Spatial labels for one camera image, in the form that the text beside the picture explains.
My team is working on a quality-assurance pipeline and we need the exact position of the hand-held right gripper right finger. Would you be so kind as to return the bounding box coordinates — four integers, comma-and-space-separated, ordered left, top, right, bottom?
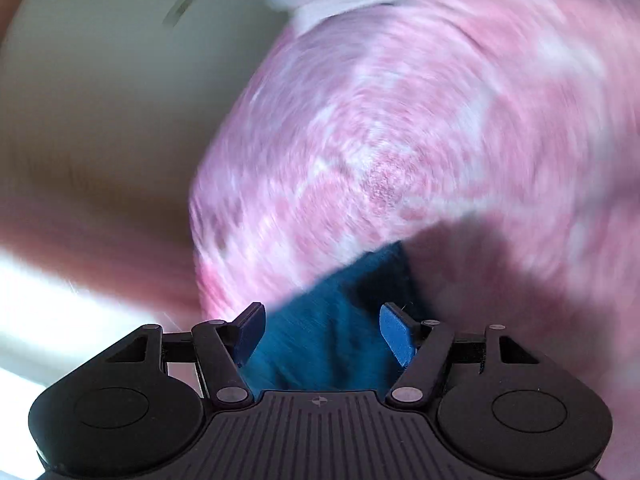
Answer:
379, 302, 540, 407

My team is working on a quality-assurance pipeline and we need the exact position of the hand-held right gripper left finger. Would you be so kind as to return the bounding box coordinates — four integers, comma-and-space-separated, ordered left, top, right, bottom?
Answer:
106, 302, 267, 407

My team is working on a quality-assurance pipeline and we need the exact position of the dark teal garment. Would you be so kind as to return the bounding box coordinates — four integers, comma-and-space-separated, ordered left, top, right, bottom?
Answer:
239, 240, 432, 394

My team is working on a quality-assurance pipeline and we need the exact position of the pink floral fleece blanket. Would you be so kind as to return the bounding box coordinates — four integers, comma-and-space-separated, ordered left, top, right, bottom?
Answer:
187, 0, 640, 480

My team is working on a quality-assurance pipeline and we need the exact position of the cream cabinet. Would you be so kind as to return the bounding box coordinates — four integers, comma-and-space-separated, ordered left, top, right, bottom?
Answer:
0, 0, 296, 196

